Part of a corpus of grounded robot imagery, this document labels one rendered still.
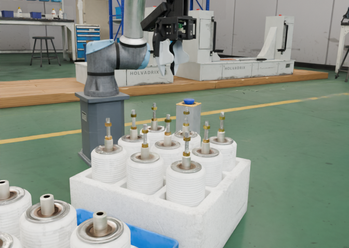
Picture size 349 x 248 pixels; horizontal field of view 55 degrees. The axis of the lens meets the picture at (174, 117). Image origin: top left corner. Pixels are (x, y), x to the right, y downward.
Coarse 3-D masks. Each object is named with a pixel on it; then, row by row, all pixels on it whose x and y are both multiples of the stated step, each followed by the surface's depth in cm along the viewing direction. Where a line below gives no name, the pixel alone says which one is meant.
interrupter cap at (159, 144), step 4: (172, 140) 99; (156, 144) 95; (160, 144) 95; (172, 144) 96; (176, 144) 95; (180, 144) 95; (160, 148) 92; (164, 148) 92; (168, 148) 92; (172, 148) 92
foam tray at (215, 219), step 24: (240, 168) 98; (72, 192) 90; (96, 192) 86; (120, 192) 82; (216, 192) 83; (240, 192) 99; (120, 216) 83; (144, 216) 80; (168, 216) 76; (192, 216) 73; (216, 216) 81; (240, 216) 103; (192, 240) 74; (216, 240) 84
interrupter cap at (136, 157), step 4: (140, 152) 88; (152, 152) 89; (132, 156) 86; (136, 156) 86; (140, 156) 87; (152, 156) 86; (156, 156) 86; (132, 160) 83; (136, 160) 83; (140, 160) 83; (144, 160) 83; (148, 160) 83; (152, 160) 83; (156, 160) 83
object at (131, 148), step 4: (120, 140) 99; (148, 140) 101; (120, 144) 98; (124, 144) 97; (128, 144) 97; (132, 144) 97; (136, 144) 97; (140, 144) 97; (128, 148) 97; (132, 148) 97; (136, 148) 97; (140, 148) 98; (128, 152) 97; (132, 152) 97; (136, 152) 97; (128, 156) 98
